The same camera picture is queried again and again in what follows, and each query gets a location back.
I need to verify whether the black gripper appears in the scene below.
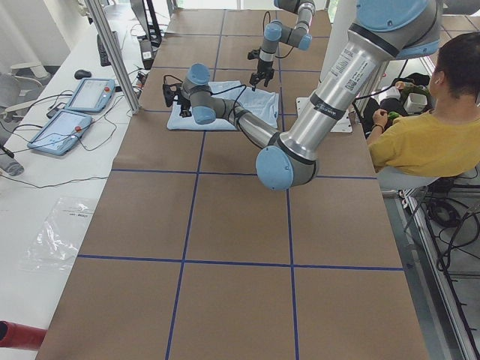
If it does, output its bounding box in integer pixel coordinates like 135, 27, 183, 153
177, 94, 191, 115
249, 58, 275, 91

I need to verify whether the light blue button-up shirt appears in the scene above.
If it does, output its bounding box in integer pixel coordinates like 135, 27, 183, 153
166, 80, 279, 131

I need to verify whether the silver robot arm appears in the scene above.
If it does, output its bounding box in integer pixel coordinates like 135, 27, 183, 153
179, 1, 443, 191
247, 0, 316, 90

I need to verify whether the upper blue teach pendant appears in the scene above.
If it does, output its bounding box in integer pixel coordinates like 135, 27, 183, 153
65, 78, 116, 113

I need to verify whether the blue teach pendant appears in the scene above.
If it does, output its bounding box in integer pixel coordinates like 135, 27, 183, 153
65, 78, 116, 113
27, 109, 93, 156

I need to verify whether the black keyboard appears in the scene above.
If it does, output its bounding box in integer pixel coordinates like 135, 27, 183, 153
96, 29, 120, 68

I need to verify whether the black computer mouse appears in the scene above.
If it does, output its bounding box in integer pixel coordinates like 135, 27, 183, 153
74, 69, 92, 80

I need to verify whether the lower blue teach pendant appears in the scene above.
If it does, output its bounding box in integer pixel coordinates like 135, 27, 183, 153
27, 109, 93, 156

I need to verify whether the green handheld tool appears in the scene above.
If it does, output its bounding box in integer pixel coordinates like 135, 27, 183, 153
388, 111, 401, 120

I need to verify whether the clear plastic bag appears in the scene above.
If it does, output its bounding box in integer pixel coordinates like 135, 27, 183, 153
20, 196, 98, 272

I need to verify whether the person in yellow shirt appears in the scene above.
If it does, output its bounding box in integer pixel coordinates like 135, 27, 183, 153
367, 32, 479, 178

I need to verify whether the red cylinder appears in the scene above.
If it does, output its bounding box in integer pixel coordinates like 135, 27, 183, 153
1, 320, 47, 351

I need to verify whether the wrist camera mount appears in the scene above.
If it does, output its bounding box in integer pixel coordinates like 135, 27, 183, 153
162, 82, 182, 107
247, 48, 261, 60

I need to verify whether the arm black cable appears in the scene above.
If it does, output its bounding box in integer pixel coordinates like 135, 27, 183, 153
163, 74, 248, 117
262, 10, 297, 59

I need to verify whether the aluminium frame post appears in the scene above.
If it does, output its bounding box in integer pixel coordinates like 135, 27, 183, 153
85, 0, 140, 115

